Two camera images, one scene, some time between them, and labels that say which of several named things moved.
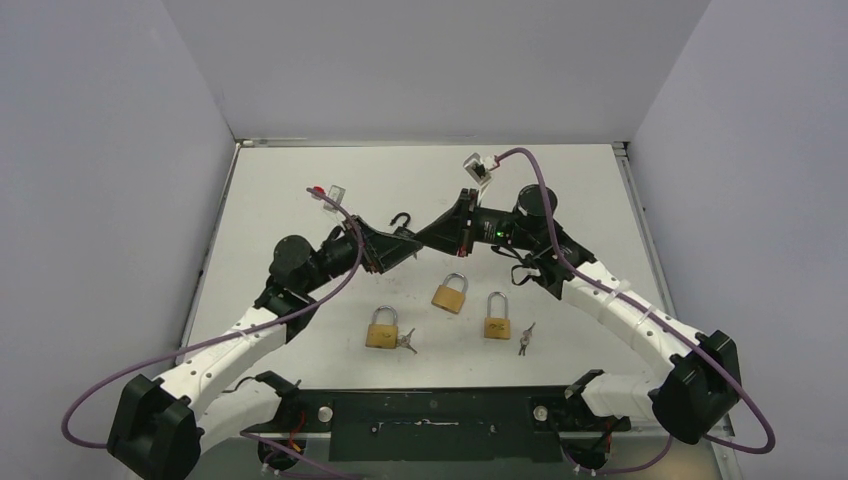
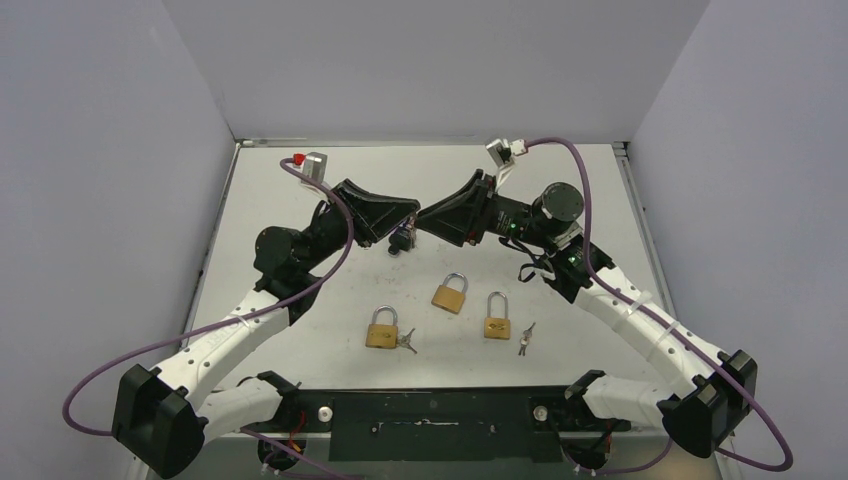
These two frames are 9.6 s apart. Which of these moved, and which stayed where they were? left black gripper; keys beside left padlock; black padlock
Moved: left black gripper
Stayed: black padlock; keys beside left padlock
